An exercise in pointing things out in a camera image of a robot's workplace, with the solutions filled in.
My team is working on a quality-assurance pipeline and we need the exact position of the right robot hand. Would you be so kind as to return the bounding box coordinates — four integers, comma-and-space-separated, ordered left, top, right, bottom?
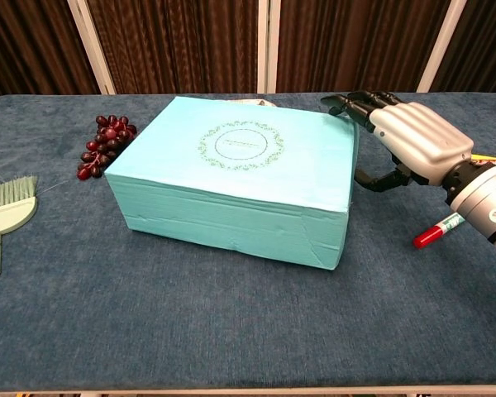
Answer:
320, 90, 475, 194

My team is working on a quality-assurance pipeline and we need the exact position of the light blue shoe box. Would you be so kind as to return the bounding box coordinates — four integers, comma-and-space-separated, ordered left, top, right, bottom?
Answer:
104, 95, 360, 272

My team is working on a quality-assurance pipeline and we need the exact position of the yellow curry box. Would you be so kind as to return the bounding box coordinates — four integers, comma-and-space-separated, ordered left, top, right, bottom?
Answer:
470, 152, 496, 179

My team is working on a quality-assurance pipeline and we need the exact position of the red capped marker pen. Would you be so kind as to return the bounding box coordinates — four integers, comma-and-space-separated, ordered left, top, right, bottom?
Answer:
413, 213, 466, 250

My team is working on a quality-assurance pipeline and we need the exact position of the brown curtain partition panel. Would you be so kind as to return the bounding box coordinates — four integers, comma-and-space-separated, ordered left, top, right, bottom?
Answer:
268, 0, 467, 95
417, 0, 496, 94
86, 0, 270, 95
0, 0, 117, 107

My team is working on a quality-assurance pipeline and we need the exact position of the blue table cover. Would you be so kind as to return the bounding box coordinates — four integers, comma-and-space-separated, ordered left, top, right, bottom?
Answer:
0, 93, 496, 392

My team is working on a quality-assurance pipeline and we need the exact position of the dark purple grape bunch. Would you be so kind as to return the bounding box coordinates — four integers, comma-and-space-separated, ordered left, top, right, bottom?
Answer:
76, 114, 138, 181

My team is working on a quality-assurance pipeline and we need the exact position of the mint green hand brush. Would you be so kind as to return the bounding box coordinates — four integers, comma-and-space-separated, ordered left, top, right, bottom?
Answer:
0, 175, 39, 285

